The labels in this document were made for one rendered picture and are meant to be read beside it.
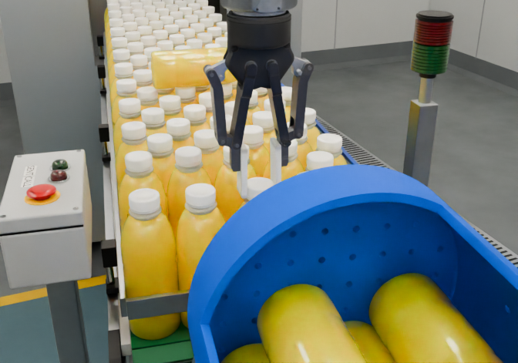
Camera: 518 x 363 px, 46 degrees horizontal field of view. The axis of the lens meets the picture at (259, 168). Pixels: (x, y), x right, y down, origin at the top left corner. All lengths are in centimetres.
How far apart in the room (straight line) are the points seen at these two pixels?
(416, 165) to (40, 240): 70
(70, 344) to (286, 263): 50
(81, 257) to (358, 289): 36
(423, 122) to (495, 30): 417
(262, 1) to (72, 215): 34
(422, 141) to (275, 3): 56
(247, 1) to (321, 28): 472
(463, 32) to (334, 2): 112
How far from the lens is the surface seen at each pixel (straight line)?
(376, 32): 569
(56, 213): 78
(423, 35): 111
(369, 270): 62
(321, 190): 51
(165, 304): 82
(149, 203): 77
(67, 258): 81
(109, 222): 117
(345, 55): 556
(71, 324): 97
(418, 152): 118
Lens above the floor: 146
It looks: 25 degrees down
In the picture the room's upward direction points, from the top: straight up
